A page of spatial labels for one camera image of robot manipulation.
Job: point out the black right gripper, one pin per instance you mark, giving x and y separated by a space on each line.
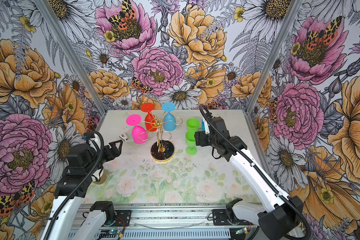
200 136

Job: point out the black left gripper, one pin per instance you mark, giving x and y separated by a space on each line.
110 156

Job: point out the pink wine glass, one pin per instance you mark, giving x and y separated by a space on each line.
139 134

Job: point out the green wine glass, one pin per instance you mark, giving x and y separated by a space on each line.
193 124
191 143

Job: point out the red wine glass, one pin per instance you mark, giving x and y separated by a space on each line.
149 119

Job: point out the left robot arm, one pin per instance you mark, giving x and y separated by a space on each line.
85 166

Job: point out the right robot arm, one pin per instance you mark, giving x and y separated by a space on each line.
281 213

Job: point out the gold wine glass rack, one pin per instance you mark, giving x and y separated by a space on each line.
163 150

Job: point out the brown paper cup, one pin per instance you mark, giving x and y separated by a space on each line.
99 177

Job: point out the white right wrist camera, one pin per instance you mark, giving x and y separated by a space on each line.
207 131

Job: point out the aluminium front rail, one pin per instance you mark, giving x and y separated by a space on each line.
177 222

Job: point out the left aluminium corner post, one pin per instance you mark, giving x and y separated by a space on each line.
63 40

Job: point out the aluminium corner post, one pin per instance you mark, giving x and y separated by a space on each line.
279 41
63 40

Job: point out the right aluminium corner post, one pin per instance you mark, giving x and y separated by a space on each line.
279 41

